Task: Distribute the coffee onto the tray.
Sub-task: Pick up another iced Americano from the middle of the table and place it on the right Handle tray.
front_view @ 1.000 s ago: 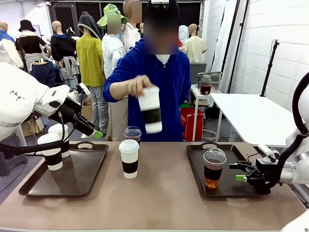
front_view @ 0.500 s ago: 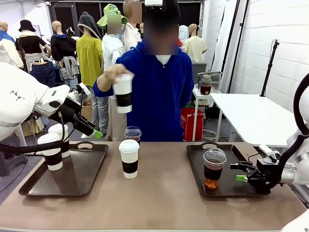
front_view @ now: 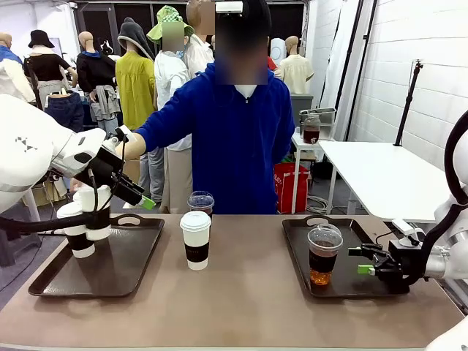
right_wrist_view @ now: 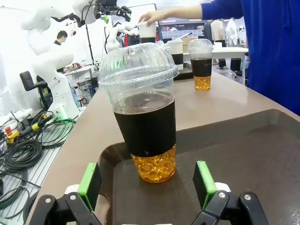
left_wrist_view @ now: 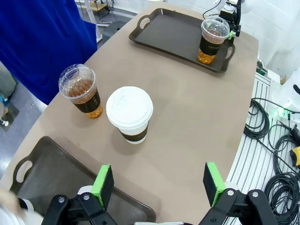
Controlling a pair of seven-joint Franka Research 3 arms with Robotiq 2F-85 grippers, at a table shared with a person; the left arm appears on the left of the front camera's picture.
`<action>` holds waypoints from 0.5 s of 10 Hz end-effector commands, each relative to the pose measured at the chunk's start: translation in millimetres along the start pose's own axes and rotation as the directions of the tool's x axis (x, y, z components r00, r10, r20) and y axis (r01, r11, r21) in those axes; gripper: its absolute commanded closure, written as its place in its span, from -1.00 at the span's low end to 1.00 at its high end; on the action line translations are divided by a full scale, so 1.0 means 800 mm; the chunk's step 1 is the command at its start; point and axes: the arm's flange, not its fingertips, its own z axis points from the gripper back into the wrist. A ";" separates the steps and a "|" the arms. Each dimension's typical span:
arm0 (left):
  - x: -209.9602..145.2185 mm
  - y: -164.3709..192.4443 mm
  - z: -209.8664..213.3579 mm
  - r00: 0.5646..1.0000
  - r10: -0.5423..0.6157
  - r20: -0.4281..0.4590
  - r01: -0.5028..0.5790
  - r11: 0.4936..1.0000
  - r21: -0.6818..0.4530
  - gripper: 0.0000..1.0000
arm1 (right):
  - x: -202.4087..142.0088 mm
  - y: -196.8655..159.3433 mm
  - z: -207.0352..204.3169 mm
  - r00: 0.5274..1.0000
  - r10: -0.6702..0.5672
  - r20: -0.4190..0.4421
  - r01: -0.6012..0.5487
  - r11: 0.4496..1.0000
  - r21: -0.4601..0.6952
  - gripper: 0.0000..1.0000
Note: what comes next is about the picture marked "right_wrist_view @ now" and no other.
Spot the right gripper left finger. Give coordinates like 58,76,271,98
29,162,104,225

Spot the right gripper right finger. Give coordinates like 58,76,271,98
191,160,270,225

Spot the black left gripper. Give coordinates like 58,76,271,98
94,0,132,23

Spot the white paper cup black sleeve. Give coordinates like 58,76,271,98
137,21,157,44
167,39,184,71

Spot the clear dome-lid iced coffee cup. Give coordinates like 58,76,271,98
187,38,214,91
97,43,180,184

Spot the person's right forearm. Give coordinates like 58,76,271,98
159,3,203,21

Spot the dark brown serving tray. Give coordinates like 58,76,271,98
98,108,300,225
173,62,195,81

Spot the person's right hand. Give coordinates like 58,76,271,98
138,9,165,27

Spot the background person black hair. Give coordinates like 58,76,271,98
53,30,69,46

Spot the cluttered white workbench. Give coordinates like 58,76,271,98
65,62,99,95

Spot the brown cardboard box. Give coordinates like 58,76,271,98
182,37,198,53

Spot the yellow emergency stop button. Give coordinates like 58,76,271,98
4,126,20,144

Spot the black office chair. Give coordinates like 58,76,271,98
19,70,53,111

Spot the white side table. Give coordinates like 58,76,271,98
182,46,249,71

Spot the person in blue hoodie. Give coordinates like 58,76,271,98
201,0,300,117

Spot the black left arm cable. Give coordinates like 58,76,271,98
50,0,98,28

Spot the yellow black cable plug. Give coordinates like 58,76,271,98
31,112,54,132

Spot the black coiled cable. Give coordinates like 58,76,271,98
3,140,44,171

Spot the black cable bundle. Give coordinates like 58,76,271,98
0,170,42,220

